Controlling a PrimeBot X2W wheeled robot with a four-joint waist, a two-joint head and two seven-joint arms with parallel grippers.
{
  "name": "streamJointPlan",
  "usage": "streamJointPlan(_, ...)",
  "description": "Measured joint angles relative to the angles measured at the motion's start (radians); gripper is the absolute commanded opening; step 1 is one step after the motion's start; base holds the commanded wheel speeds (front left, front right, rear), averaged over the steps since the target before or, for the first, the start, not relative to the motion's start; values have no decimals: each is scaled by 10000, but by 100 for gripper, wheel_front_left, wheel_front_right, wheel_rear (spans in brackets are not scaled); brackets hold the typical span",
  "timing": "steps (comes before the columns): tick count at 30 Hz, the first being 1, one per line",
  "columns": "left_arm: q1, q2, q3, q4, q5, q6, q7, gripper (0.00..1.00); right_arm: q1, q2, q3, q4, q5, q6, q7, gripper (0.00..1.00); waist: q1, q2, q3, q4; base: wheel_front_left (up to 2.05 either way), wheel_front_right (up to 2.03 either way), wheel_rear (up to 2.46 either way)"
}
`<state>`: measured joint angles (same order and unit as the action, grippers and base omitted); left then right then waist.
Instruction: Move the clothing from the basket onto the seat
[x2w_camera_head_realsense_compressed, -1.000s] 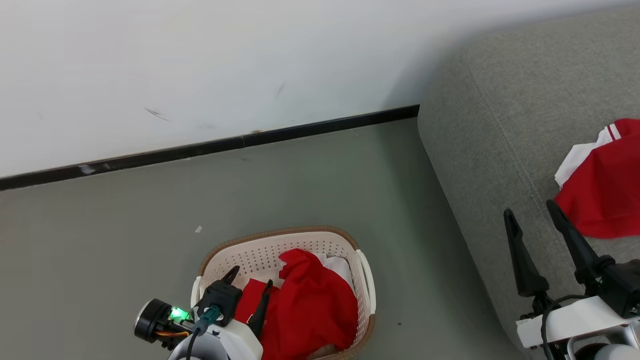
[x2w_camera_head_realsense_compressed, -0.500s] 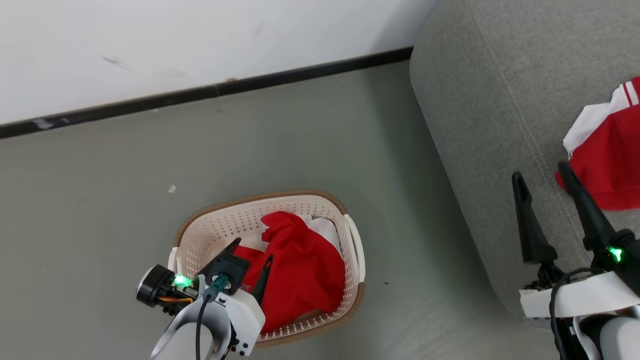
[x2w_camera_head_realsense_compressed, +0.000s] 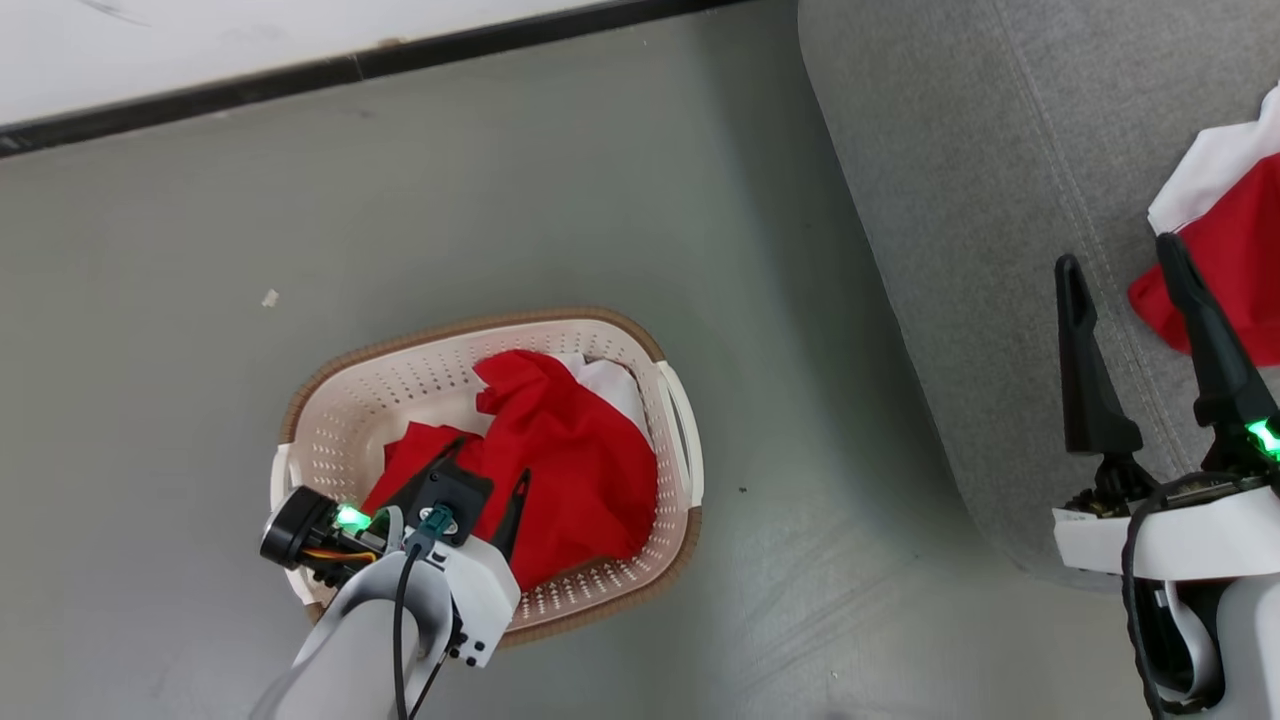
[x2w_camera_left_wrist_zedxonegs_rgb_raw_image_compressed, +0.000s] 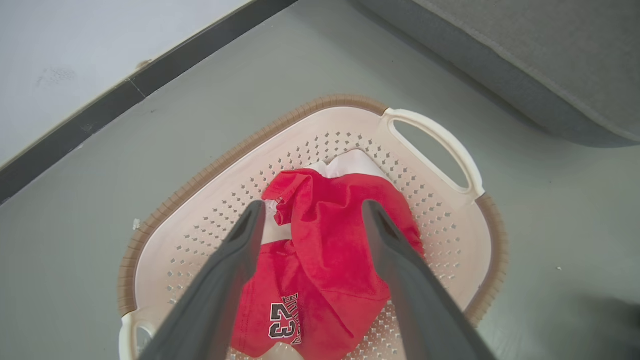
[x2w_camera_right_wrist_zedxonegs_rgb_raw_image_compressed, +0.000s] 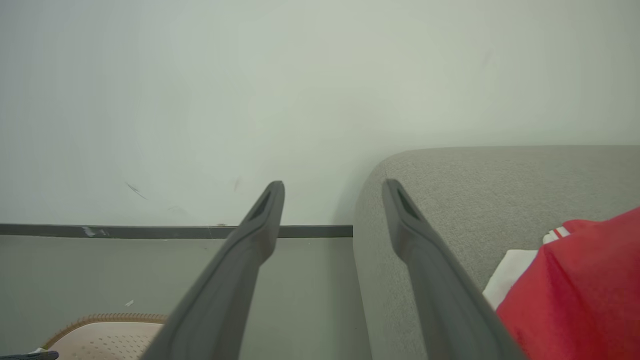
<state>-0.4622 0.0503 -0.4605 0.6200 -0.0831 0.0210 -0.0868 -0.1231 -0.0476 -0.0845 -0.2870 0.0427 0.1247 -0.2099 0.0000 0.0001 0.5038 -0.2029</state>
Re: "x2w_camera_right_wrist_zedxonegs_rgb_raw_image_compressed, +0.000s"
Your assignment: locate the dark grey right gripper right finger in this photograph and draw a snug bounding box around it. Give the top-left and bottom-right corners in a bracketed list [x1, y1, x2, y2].
[382, 178, 528, 360]

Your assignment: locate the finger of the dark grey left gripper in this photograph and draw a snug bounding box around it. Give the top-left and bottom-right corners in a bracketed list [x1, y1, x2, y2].
[0, 351, 59, 360]

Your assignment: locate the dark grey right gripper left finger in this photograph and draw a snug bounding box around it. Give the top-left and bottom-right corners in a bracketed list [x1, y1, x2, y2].
[141, 180, 285, 360]

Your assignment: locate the red and white garment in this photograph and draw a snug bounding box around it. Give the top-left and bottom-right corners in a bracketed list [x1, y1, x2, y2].
[482, 207, 640, 360]

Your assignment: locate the dark skirting board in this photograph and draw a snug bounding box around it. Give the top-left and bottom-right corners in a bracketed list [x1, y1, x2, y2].
[0, 223, 354, 240]

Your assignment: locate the grey fabric sofa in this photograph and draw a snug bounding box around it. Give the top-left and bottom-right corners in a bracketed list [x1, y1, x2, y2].
[352, 145, 640, 360]

